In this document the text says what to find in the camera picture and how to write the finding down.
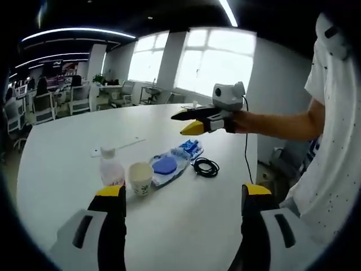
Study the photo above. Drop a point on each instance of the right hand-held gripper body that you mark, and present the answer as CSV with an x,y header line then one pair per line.
x,y
228,96

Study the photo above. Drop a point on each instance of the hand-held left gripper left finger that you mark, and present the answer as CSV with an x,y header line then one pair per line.
x,y
112,231

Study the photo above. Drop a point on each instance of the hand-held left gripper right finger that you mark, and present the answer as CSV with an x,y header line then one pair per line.
x,y
253,234

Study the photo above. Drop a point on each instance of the small blue tissue packet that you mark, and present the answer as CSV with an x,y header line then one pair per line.
x,y
191,146

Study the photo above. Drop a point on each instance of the white paper cup green print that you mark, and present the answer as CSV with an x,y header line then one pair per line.
x,y
141,180

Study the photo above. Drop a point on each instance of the clear plastic water bottle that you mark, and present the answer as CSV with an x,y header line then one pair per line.
x,y
111,169

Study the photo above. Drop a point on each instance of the group of white office chairs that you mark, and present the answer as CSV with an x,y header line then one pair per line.
x,y
79,97

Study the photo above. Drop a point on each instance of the person's right hand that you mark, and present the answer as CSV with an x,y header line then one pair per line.
x,y
238,121

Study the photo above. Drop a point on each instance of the large window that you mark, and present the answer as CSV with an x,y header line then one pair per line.
x,y
214,62
148,56

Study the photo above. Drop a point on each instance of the small white desk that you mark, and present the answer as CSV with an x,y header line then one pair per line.
x,y
155,94

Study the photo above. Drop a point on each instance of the white table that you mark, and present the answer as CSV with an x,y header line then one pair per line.
x,y
70,169

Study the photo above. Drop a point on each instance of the straight ceiling light strip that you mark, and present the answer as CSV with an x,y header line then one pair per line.
x,y
228,12

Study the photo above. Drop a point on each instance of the blue printed white cloth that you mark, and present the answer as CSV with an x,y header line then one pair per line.
x,y
315,146

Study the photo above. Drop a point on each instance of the green potted plant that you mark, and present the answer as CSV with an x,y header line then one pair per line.
x,y
98,79

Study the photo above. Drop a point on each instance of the person in white shirt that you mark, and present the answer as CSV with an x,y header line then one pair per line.
x,y
332,141

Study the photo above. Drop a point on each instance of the white chest device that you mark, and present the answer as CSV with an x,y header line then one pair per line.
x,y
337,42

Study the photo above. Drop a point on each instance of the curved ceiling light strip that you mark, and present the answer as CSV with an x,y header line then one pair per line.
x,y
79,30

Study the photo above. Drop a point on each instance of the computer monitor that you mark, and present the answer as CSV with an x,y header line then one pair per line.
x,y
22,90

